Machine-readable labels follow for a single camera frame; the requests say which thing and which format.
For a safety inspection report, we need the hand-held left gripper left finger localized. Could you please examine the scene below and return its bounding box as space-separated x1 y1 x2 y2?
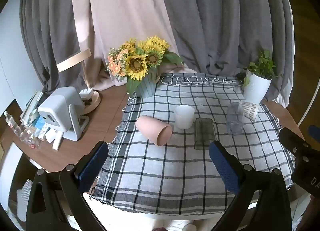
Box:
26 141 109 231

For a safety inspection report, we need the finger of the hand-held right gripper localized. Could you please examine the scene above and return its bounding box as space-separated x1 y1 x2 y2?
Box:
279 127 309 158

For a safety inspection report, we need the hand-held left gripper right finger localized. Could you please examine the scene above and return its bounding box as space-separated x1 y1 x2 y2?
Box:
209 140 292 231

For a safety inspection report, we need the smoky grey glass cup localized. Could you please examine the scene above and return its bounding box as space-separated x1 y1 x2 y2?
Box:
194 118 217 151

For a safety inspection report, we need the patterned paper cup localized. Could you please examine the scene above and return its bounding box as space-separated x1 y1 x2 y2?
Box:
241 101 260 121

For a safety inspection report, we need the clear plastic cup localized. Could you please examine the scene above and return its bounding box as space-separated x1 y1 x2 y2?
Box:
226 102 244 135

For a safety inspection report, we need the white cup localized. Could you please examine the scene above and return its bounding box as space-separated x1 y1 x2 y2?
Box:
174 105 195 130

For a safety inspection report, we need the pink cup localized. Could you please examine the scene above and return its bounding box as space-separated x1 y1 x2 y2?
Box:
136 115 173 146

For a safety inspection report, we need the checked tablecloth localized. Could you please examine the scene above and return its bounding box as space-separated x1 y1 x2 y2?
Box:
90 73 296 215

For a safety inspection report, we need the white projector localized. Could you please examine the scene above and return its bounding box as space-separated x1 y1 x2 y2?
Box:
38 86 89 142

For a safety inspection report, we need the white plant pot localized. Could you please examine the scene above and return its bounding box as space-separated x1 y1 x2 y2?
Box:
243 69 272 105

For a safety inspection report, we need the stack of books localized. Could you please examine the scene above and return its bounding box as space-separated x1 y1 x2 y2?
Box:
20 90 50 141

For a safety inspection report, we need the green potted plant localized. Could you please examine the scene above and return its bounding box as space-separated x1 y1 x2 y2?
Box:
241 50 282 89

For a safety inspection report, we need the clear plastic bottle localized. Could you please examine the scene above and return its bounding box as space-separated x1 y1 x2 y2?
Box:
4 111 42 149

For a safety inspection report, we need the white desk lamp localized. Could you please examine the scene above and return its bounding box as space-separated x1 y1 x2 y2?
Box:
56 48 101 115

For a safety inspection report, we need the blue ribbed vase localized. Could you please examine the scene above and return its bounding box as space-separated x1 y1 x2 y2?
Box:
135 67 159 98

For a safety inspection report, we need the sunflower bouquet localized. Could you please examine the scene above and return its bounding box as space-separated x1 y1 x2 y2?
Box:
106 36 185 97

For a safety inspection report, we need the grey curtain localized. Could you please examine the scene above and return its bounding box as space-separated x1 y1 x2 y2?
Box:
19 0 294 108

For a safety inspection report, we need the pink curtain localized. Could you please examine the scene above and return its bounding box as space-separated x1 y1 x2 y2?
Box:
72 0 198 91

